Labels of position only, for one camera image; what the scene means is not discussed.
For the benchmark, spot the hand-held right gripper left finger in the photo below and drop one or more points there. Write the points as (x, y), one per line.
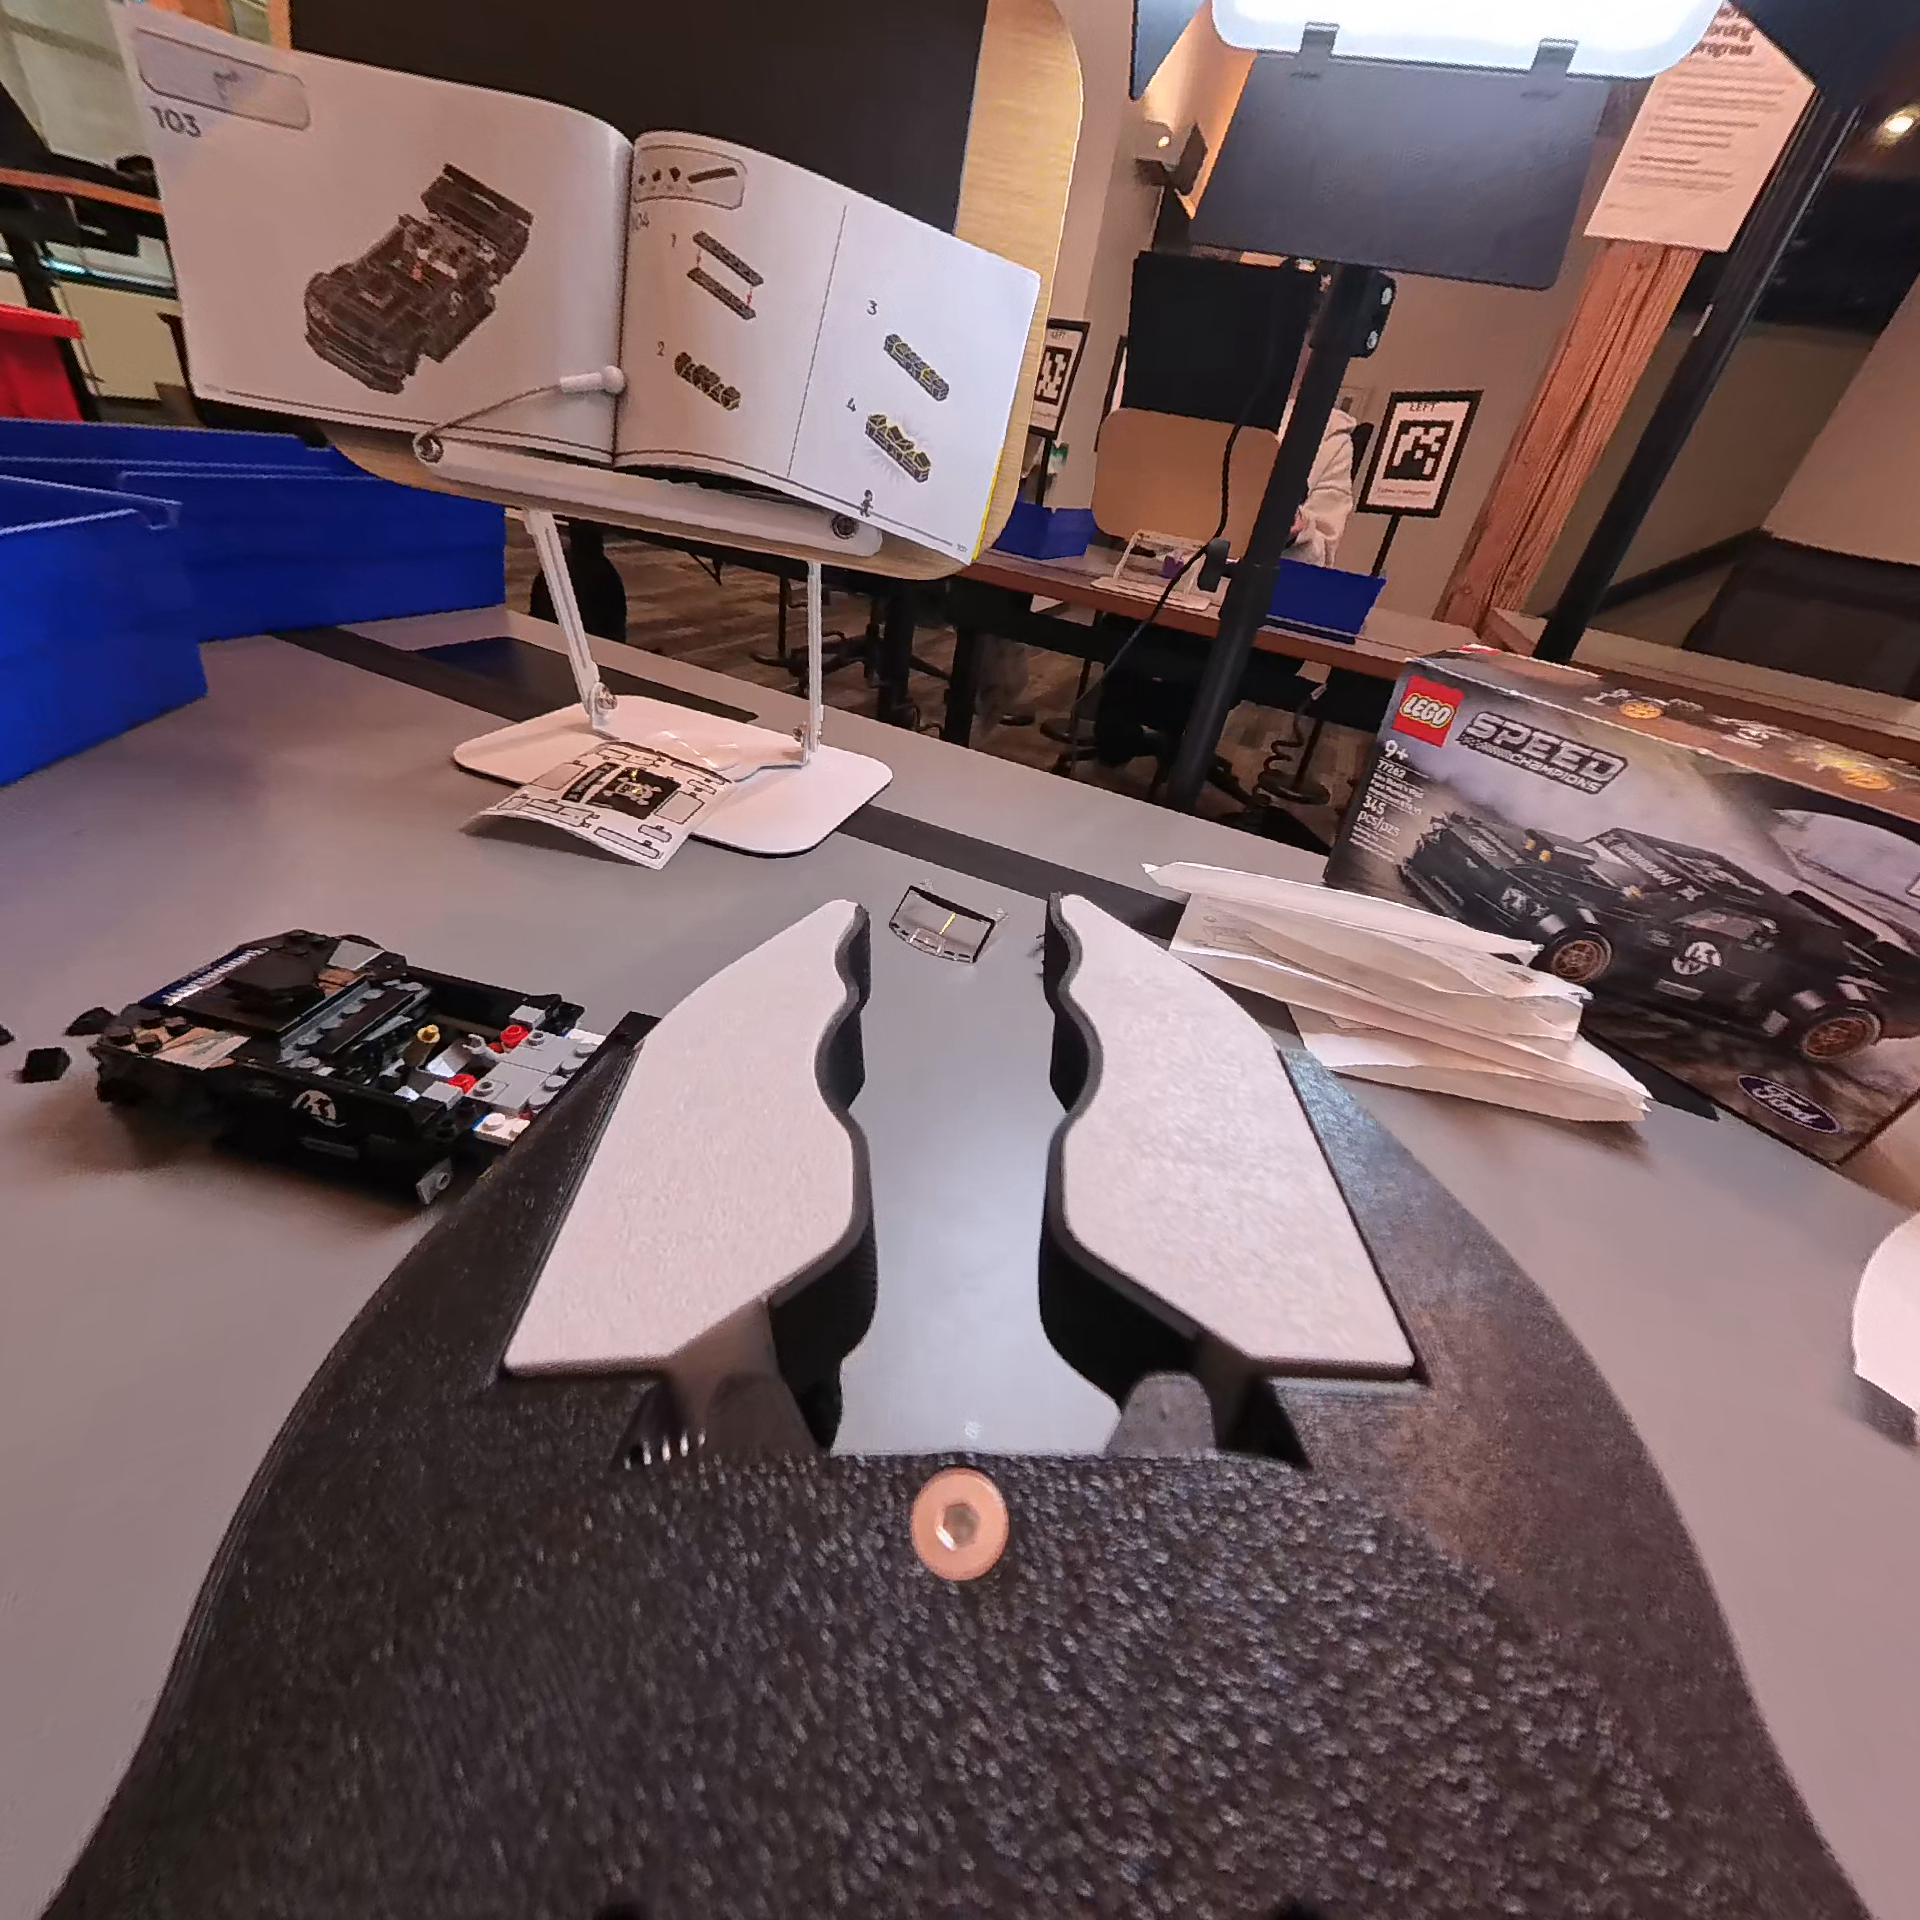
(697, 1184)

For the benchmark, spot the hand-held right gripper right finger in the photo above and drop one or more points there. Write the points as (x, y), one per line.
(1230, 1184)

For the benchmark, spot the black lego car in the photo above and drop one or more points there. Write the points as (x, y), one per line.
(337, 1062)

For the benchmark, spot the sticker sheet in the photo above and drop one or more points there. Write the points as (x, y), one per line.
(606, 801)

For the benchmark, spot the cluster of small black tiles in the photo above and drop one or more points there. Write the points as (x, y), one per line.
(51, 1062)

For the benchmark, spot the lego instruction booklet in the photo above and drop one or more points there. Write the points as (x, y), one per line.
(807, 333)

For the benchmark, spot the clear lego windshield piece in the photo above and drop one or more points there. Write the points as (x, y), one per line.
(937, 922)

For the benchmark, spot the lego set box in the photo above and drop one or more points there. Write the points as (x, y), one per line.
(1679, 870)

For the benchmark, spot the white booklet stand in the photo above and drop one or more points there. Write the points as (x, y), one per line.
(750, 788)

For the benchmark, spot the small blue bin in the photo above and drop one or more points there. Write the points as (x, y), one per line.
(1327, 594)

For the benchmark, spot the black tripod pole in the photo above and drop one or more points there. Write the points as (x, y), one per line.
(1277, 512)

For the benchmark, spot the tan chair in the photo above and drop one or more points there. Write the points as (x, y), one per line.
(1176, 476)

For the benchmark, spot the black white marker tag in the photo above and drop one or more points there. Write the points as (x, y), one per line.
(1416, 449)
(1061, 378)

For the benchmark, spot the black office chair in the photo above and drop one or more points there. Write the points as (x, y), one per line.
(1816, 620)

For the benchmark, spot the black light flap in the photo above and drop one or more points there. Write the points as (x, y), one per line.
(1411, 168)

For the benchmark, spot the red plastic bin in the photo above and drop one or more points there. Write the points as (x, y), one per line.
(36, 363)

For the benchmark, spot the black flat panel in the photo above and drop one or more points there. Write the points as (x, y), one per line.
(777, 76)

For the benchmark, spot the white paper notice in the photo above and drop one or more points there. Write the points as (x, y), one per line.
(1699, 122)

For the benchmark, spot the bright studio light panel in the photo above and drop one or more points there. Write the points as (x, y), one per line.
(1468, 35)

